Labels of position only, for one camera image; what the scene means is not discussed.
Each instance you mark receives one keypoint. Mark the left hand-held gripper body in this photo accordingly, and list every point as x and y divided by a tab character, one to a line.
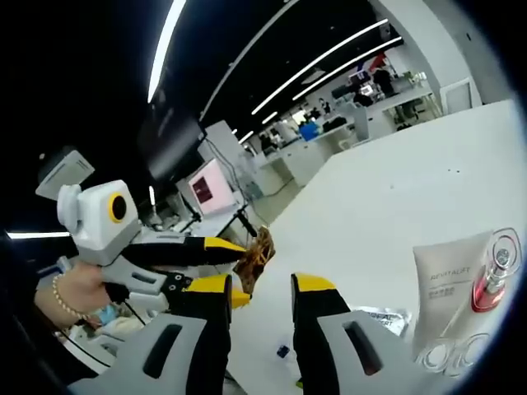
96	226

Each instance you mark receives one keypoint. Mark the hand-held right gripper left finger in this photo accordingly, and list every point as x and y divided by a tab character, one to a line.
206	329

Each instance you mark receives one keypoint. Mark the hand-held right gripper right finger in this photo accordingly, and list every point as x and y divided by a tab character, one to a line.
313	321

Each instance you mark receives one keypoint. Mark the gold skincare sachet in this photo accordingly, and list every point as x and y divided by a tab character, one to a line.
257	259

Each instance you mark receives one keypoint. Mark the white skincare tube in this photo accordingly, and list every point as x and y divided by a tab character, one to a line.
444	288

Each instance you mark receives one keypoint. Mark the large red-collared skincare bottle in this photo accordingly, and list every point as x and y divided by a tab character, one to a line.
494	284

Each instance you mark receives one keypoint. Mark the person's left hand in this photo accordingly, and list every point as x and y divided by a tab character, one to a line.
86	288

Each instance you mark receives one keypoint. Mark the white desk black legs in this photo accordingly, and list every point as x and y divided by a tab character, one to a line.
214	224

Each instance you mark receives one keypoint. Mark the small dark blue item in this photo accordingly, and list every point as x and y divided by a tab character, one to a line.
284	351

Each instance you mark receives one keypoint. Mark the ceiling air conditioner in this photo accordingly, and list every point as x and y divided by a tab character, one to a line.
66	173

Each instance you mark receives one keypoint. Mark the black hanging screen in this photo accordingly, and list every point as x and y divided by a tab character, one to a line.
171	142

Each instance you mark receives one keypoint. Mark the person's black shirt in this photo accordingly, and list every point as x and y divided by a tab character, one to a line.
24	354

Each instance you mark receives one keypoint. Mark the long white office counter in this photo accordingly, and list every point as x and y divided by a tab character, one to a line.
296	164

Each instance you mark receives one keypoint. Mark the blue box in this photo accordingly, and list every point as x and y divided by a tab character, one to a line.
309	131

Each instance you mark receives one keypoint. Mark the long ceiling light strip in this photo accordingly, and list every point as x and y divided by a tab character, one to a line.
166	45
325	63
350	66

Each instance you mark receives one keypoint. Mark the white chair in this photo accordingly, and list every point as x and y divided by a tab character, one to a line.
457	94

